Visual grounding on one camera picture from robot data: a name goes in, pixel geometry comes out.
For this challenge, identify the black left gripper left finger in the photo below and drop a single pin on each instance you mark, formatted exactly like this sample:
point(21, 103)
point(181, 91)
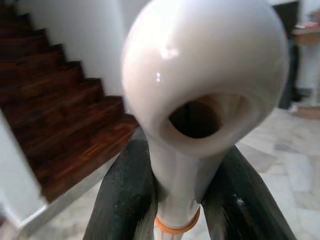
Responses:
point(125, 195)

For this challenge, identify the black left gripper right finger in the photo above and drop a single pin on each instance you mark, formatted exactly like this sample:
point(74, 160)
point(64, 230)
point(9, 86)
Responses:
point(250, 205)

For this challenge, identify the beige broom with white knob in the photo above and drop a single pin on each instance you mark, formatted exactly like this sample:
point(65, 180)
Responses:
point(200, 62)

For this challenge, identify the orange rubber band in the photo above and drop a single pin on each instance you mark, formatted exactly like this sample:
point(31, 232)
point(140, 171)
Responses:
point(170, 228)

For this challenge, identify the dark wooden staircase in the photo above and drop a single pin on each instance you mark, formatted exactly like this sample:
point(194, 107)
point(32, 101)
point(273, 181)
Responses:
point(50, 100)

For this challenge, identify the light wooden table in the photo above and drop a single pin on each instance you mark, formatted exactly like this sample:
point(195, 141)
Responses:
point(307, 35)

